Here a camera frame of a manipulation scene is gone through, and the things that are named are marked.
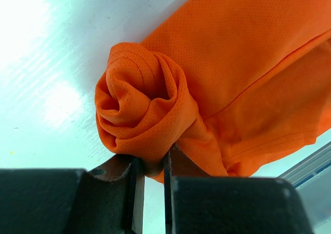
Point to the aluminium rail frame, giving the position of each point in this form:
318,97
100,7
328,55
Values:
309,167

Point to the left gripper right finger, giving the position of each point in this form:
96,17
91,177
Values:
176,164

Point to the orange t-shirt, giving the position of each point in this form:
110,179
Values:
236,84

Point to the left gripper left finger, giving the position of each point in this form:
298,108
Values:
125,176

